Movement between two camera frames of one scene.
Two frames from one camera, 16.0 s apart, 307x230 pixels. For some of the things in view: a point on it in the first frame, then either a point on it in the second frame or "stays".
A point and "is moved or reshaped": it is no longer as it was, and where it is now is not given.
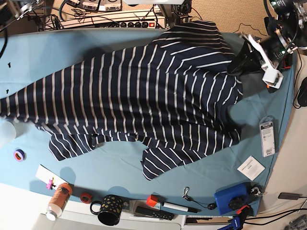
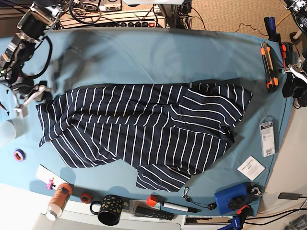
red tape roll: x=85 y=197 stays
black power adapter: x=289 y=196 stays
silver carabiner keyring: x=253 y=189 stays
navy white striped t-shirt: x=171 y=93 is moved or reshaped
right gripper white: x=248 y=60 -> x=294 y=86
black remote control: x=154 y=213 stays
